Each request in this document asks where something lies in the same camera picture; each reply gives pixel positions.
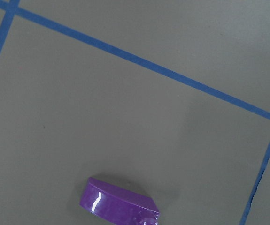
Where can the purple block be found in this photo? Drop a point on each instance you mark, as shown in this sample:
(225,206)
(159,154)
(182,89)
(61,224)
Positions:
(118,205)

